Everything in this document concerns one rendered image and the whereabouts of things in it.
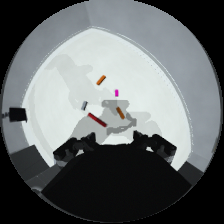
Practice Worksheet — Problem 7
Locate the red rod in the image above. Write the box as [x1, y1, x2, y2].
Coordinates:
[88, 113, 107, 127]

